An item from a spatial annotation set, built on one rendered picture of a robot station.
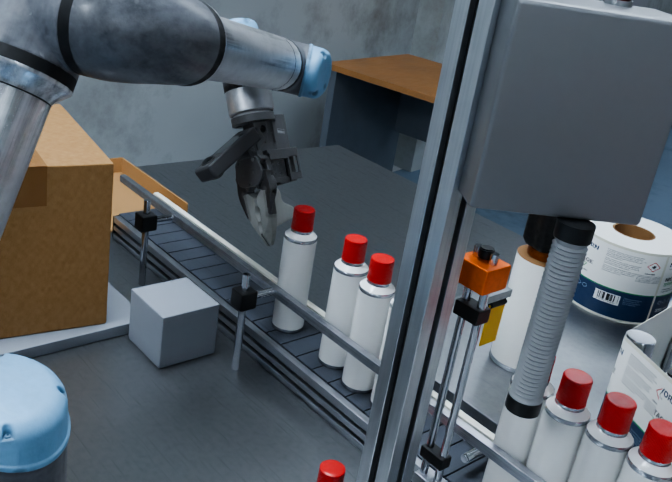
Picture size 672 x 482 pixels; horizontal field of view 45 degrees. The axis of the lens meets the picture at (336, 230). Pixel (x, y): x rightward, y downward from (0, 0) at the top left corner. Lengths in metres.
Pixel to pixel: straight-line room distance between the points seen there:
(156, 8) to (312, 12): 3.29
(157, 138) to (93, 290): 2.31
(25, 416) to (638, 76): 0.62
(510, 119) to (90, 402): 0.73
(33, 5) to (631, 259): 1.09
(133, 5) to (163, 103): 2.72
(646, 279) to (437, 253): 0.81
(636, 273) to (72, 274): 0.97
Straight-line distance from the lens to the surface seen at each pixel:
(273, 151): 1.30
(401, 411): 0.90
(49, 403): 0.80
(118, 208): 1.80
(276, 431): 1.17
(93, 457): 1.11
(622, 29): 0.75
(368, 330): 1.12
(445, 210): 0.79
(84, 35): 0.84
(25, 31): 0.87
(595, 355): 1.45
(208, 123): 3.76
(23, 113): 0.88
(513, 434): 1.00
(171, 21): 0.84
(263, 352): 1.28
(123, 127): 3.44
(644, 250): 1.55
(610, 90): 0.76
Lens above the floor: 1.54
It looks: 23 degrees down
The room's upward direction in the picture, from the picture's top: 10 degrees clockwise
